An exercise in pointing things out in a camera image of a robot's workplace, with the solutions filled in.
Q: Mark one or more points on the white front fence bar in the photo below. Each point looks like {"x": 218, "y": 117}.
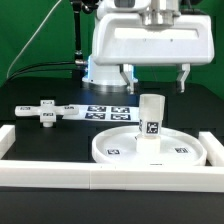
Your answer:
{"x": 110, "y": 177}

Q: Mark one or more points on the paper sheet with markers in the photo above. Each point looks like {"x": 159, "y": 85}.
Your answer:
{"x": 105, "y": 113}

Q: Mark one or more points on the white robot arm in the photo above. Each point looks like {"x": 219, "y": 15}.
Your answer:
{"x": 153, "y": 13}

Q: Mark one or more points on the white round table top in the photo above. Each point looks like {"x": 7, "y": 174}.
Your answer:
{"x": 126, "y": 145}

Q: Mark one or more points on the black camera stand pole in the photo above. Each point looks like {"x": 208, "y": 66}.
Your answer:
{"x": 79, "y": 6}

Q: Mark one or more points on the white right fence bar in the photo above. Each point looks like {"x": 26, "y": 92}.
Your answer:
{"x": 215, "y": 150}

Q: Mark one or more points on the white cross-shaped table base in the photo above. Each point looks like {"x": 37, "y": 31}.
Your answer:
{"x": 47, "y": 111}

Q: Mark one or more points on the white left fence bar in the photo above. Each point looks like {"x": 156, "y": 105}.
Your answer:
{"x": 7, "y": 138}

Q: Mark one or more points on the white fence bar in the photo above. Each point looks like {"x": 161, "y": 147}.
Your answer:
{"x": 215, "y": 150}
{"x": 7, "y": 138}
{"x": 110, "y": 177}

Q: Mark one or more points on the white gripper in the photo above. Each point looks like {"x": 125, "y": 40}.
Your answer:
{"x": 123, "y": 39}

